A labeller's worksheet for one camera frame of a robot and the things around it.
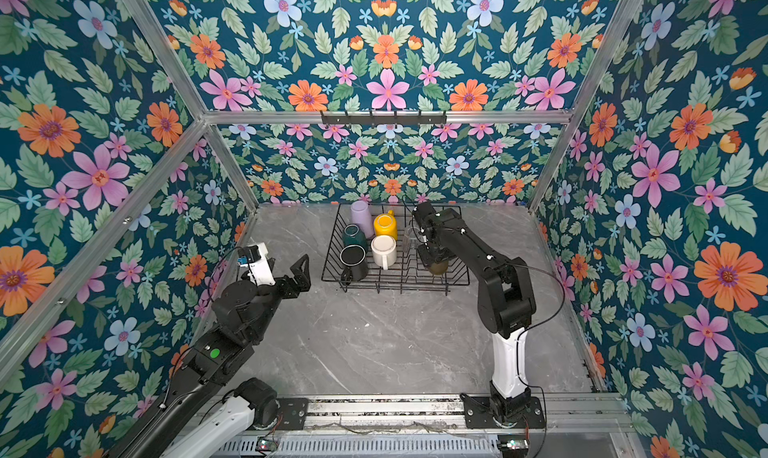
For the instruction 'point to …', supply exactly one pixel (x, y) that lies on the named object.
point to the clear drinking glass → (411, 239)
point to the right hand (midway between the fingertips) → (438, 257)
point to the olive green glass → (439, 269)
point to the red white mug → (384, 251)
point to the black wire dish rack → (408, 271)
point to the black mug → (354, 257)
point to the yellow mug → (385, 224)
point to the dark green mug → (353, 236)
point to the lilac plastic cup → (361, 216)
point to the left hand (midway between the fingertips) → (294, 252)
